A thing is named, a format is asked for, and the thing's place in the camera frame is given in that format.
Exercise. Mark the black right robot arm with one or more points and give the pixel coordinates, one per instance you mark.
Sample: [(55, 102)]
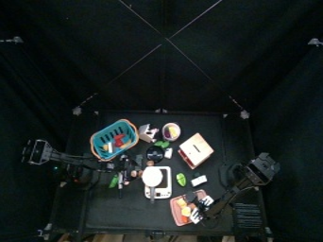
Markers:
[(249, 175)]

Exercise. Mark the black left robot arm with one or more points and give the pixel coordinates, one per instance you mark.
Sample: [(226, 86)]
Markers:
[(63, 157)]

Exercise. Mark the green squash half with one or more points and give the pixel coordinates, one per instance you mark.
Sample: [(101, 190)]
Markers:
[(181, 179)]

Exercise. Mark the wooden drawer box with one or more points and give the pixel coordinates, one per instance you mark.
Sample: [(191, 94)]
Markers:
[(195, 150)]

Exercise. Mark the brown toy ball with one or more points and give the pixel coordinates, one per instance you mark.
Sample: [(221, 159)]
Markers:
[(150, 163)]

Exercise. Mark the yellow toy food slice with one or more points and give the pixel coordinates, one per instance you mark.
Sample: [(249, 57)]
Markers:
[(182, 202), (186, 211)]

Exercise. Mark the orange toy food slice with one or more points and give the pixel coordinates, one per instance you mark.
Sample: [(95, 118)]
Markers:
[(185, 218)]

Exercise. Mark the grey toy knife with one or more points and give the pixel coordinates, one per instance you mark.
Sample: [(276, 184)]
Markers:
[(121, 187)]

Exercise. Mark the green toy pepper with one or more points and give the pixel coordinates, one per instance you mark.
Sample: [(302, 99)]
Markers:
[(114, 181)]

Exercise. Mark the white toy frying pan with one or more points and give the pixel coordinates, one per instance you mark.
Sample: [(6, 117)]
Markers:
[(151, 178)]

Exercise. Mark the pink tray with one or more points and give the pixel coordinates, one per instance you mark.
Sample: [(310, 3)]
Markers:
[(179, 209)]

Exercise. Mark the orange toy food piece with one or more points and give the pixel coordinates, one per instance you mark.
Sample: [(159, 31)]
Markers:
[(126, 146)]

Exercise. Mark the black round toy pan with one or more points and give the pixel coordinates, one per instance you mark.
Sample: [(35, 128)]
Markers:
[(155, 154)]

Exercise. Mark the white toy bottle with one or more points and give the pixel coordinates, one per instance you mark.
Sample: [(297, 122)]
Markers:
[(110, 147)]

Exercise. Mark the small white toy box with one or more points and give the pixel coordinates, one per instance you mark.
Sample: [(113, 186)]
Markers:
[(198, 180)]

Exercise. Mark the red toy food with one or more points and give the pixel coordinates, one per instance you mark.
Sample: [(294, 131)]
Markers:
[(119, 140)]

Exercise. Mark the teal basket with orange rim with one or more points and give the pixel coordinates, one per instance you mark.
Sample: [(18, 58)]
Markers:
[(114, 139)]

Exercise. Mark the small white toy cup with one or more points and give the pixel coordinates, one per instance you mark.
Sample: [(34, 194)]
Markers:
[(169, 153)]

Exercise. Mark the white toy stove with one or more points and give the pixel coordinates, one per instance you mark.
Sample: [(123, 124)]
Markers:
[(163, 184)]

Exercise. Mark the black printed sheet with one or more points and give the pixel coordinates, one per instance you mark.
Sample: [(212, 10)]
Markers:
[(248, 216)]

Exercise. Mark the green toy leaf vegetable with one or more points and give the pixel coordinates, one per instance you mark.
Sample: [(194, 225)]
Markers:
[(162, 144)]

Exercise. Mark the white toy mixer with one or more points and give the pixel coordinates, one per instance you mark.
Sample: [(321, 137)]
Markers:
[(149, 132)]

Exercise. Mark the purple toy food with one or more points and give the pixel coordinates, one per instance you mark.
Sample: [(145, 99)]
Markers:
[(167, 133)]

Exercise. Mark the round yellow-pink item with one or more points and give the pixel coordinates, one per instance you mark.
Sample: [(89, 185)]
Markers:
[(171, 131)]

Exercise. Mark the metal frame corner bracket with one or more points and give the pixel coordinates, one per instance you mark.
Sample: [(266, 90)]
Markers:
[(77, 110), (17, 40), (245, 114), (314, 41), (159, 110)]

